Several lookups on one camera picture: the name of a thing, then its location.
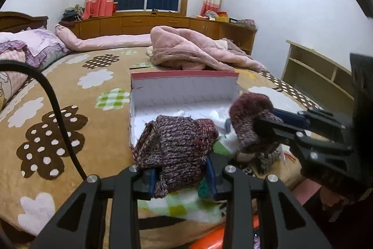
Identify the white knit sock at right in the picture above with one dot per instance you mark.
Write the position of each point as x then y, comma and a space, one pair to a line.
231, 139

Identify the pink checked cartoon pillow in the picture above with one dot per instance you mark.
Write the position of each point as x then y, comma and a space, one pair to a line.
11, 74

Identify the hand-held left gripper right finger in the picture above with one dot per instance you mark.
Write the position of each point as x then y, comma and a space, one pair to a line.
211, 179

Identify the white cardboard box red rim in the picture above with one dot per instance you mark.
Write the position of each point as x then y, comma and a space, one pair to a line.
180, 91

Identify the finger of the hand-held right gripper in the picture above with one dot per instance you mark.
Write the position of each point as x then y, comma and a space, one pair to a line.
279, 129
290, 117

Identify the small cloth pile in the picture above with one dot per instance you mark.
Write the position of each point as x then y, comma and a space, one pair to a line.
210, 14

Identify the dark wooden headboard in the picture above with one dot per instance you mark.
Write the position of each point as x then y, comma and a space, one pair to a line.
20, 21

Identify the pile of colourful books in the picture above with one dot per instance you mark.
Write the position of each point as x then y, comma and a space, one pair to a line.
244, 22

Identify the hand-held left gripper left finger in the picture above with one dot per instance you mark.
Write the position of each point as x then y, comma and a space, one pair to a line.
151, 183

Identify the pile of folded clothes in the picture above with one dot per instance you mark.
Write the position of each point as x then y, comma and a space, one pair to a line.
72, 13

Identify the green white knitted item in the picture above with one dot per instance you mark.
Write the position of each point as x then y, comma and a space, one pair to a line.
204, 190

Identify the long wooden cabinet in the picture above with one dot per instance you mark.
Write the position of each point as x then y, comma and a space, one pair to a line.
131, 24

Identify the orange stool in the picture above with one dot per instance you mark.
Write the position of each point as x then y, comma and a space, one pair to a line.
209, 238

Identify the purple ruffled pillow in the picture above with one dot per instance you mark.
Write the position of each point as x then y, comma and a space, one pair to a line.
38, 43

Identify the maroon marled knitted scarf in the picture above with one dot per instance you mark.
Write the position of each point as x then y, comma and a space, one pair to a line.
174, 144

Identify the pink rolled quilt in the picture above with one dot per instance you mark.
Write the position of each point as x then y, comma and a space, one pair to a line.
102, 42

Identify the pink fleece coat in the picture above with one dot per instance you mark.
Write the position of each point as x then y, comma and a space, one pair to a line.
189, 47

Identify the light wooden shelf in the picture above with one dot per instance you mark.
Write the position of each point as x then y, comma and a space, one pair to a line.
314, 68

